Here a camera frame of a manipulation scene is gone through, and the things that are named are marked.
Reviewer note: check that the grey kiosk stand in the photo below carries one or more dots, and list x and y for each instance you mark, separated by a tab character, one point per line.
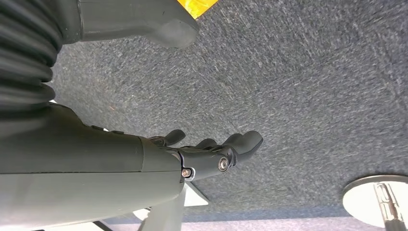
165	213

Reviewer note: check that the round white base chrome stand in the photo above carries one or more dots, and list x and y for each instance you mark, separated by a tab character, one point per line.
360	201

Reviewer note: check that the yellow floor tape strip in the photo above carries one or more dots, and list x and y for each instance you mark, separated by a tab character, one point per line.
197	6

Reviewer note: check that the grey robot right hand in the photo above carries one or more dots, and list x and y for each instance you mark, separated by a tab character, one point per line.
79	165

